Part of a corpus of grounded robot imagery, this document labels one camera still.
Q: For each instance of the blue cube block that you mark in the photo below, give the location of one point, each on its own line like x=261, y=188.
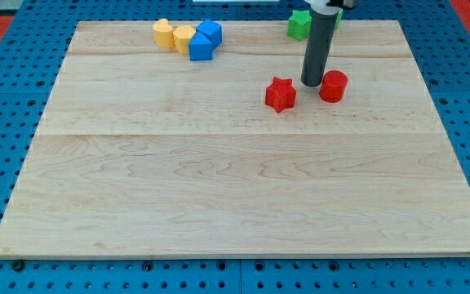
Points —
x=213, y=32

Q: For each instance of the red star block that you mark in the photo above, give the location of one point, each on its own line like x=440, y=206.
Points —
x=280, y=94

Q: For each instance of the light wooden board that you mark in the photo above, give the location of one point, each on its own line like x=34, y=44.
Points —
x=141, y=153

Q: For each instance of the blue pentagon block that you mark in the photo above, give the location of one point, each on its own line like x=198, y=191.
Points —
x=200, y=48

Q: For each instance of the red cylinder block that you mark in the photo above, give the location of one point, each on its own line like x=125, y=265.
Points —
x=333, y=86

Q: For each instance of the yellow hexagon block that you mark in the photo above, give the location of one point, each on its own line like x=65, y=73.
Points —
x=182, y=36

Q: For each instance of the green star block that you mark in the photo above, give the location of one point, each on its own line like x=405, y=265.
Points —
x=299, y=25

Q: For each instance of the yellow heart block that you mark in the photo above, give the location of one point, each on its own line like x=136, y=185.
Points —
x=163, y=33

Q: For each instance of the grey cylindrical pointer rod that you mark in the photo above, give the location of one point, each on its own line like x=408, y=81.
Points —
x=317, y=48

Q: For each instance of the green block behind rod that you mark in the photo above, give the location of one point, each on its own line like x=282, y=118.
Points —
x=338, y=19

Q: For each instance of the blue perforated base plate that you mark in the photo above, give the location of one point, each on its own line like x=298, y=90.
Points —
x=31, y=53

